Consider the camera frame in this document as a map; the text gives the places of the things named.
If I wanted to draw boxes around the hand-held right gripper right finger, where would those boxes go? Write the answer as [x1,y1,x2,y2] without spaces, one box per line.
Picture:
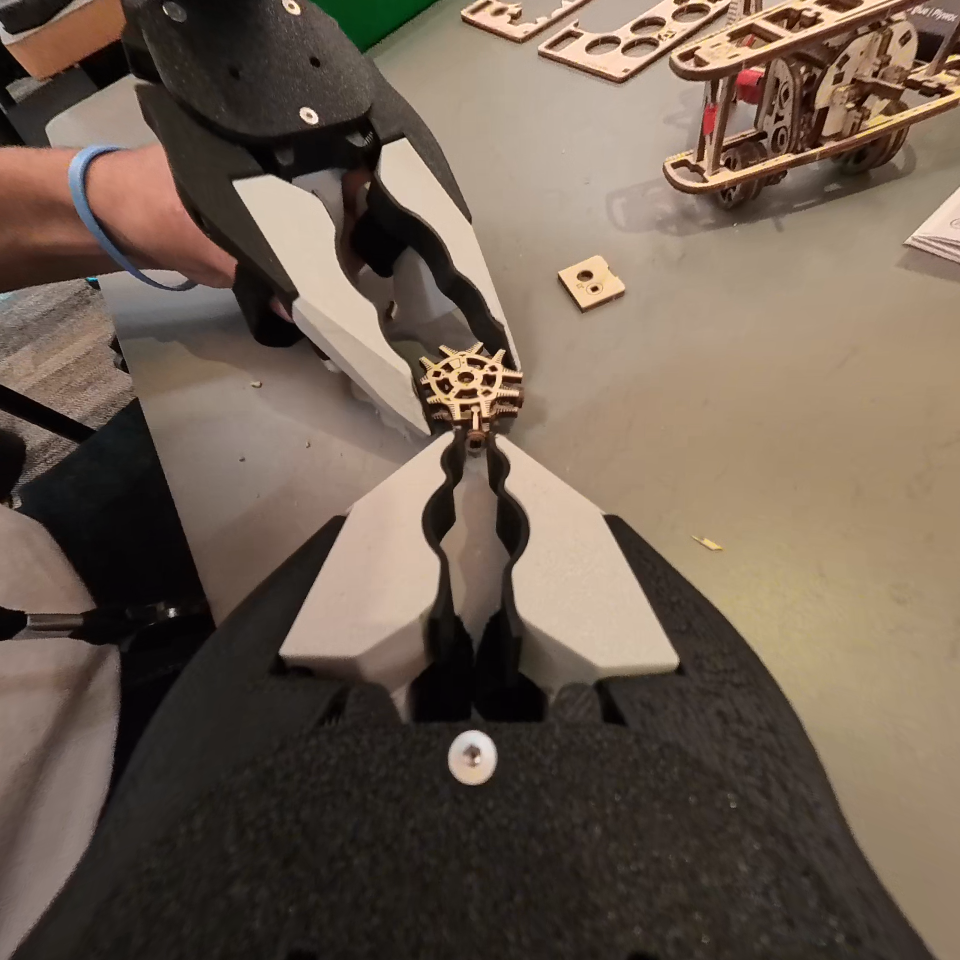
[486,435,681,693]

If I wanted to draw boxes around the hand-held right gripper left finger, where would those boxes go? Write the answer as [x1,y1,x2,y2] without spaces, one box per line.
[277,437,462,720]

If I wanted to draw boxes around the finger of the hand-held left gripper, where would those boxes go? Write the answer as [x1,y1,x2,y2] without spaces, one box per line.
[231,166,435,440]
[348,133,524,372]

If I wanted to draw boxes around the wooden radial engine model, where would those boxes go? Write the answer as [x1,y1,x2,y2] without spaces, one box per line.
[416,341,526,438]

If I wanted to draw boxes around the person's left forearm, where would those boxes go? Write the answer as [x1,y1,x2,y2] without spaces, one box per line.
[0,146,114,282]

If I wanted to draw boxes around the grey desk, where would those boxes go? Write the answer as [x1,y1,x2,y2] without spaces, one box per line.
[45,0,960,960]

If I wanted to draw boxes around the person's left hand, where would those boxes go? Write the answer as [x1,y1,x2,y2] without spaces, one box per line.
[93,146,297,325]

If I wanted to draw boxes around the square wooden plate with holes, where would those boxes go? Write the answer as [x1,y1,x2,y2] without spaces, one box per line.
[556,255,627,312]

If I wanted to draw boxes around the tan cardboard box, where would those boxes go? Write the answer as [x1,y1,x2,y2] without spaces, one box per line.
[0,15,129,80]

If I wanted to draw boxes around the blue wristband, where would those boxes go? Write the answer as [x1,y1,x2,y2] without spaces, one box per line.
[67,144,200,292]

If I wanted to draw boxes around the wooden part sheet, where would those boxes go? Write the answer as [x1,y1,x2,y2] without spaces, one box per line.
[459,0,594,44]
[537,0,740,84]

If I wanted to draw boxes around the person's dark jeans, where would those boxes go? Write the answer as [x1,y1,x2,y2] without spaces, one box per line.
[0,397,219,796]

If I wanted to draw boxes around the black metal bar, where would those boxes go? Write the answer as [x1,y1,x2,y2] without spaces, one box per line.
[0,382,97,444]

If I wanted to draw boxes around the person's white shirt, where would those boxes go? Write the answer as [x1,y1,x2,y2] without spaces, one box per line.
[0,506,125,957]

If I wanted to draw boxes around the wooden biplane model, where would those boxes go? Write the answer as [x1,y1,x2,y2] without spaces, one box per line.
[662,0,960,211]

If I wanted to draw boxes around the instruction booklet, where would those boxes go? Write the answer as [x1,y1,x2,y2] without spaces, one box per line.
[903,180,960,265]

